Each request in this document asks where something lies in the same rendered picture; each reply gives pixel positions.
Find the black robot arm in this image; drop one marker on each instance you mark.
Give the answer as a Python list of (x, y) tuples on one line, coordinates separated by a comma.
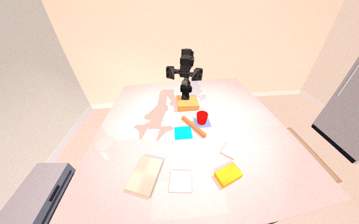
[(186, 59)]

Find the light wooden bar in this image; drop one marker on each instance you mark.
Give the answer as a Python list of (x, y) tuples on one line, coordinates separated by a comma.
[(199, 131)]

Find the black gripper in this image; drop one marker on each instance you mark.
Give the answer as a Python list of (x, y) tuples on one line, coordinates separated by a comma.
[(184, 72)]

